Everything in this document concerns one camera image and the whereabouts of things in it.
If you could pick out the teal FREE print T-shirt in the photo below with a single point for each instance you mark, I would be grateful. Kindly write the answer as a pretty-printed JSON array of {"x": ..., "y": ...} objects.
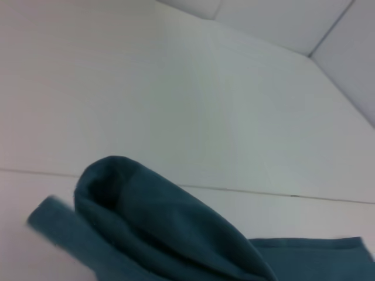
[{"x": 161, "y": 228}]

